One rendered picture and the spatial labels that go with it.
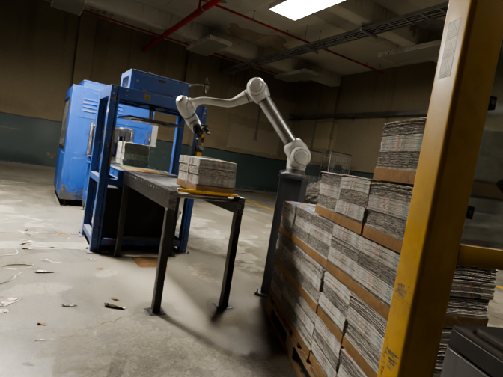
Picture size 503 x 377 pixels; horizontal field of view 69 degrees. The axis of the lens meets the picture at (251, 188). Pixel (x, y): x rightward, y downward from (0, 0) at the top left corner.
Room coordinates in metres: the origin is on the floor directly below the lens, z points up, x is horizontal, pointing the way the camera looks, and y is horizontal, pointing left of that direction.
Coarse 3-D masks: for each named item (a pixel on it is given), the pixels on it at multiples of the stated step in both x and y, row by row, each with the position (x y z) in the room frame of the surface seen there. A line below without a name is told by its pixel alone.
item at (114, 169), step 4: (112, 164) 4.02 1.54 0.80; (112, 168) 3.64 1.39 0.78; (116, 168) 3.48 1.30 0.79; (120, 168) 3.56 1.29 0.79; (124, 168) 3.56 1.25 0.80; (144, 168) 4.07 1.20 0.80; (148, 168) 4.17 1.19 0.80; (112, 172) 3.60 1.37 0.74; (116, 172) 3.48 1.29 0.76; (120, 172) 3.41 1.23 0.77; (144, 172) 3.53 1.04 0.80; (148, 172) 3.58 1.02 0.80; (164, 172) 3.96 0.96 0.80; (112, 176) 3.58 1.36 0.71; (116, 176) 3.46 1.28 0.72; (120, 176) 3.41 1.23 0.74; (172, 176) 3.69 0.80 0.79
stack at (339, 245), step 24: (288, 216) 2.43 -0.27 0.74; (312, 216) 2.03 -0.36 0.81; (288, 240) 2.36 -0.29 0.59; (312, 240) 1.97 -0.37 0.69; (336, 240) 1.69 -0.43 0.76; (360, 240) 1.48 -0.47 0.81; (288, 264) 2.29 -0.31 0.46; (312, 264) 1.90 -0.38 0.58; (336, 264) 1.64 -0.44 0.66; (288, 288) 2.20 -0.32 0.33; (312, 288) 1.86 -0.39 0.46; (336, 288) 1.60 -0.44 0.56; (288, 312) 2.13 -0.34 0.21; (312, 312) 1.80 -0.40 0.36; (336, 312) 1.55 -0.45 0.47; (288, 336) 2.06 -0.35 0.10; (312, 336) 1.75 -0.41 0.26; (336, 360) 1.48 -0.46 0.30
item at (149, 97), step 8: (104, 88) 3.67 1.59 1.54; (128, 88) 3.41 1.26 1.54; (104, 96) 3.62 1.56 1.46; (120, 96) 3.37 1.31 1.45; (128, 96) 3.41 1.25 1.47; (136, 96) 3.45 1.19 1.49; (144, 96) 3.49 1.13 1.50; (152, 96) 3.53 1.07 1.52; (160, 96) 3.57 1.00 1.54; (128, 104) 3.99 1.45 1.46; (136, 104) 3.87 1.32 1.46; (144, 104) 3.69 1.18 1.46; (152, 104) 3.53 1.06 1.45; (160, 104) 3.57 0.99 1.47; (168, 104) 3.61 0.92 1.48; (160, 112) 4.22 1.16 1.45; (168, 112) 4.23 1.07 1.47; (176, 112) 4.08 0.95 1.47
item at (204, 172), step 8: (192, 160) 2.51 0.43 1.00; (200, 160) 2.41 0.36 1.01; (208, 160) 2.44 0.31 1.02; (216, 160) 2.48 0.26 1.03; (192, 168) 2.49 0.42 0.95; (200, 168) 2.42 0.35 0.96; (208, 168) 2.44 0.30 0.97; (216, 168) 2.47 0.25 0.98; (224, 168) 2.51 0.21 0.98; (232, 168) 2.54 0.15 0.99; (192, 176) 2.49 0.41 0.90; (200, 176) 2.41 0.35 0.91; (208, 176) 2.44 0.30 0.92; (216, 176) 2.47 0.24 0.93; (224, 176) 2.51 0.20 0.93; (232, 176) 2.54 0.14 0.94; (200, 184) 2.42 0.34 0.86; (208, 184) 2.45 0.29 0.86; (216, 184) 2.48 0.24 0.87; (224, 184) 2.51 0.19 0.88; (232, 184) 2.55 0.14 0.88
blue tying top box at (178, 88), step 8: (128, 72) 3.64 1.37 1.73; (136, 72) 3.54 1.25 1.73; (144, 72) 3.58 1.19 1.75; (128, 80) 3.63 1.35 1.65; (136, 80) 3.55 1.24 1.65; (144, 80) 3.59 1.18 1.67; (152, 80) 3.62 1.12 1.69; (160, 80) 3.66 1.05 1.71; (168, 80) 3.71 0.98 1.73; (176, 80) 3.75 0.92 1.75; (136, 88) 3.55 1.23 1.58; (144, 88) 3.59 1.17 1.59; (152, 88) 3.63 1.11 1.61; (160, 88) 3.67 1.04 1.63; (168, 88) 3.71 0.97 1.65; (176, 88) 3.75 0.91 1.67; (184, 88) 3.80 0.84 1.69; (168, 96) 3.72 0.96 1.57; (176, 96) 3.76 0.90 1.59
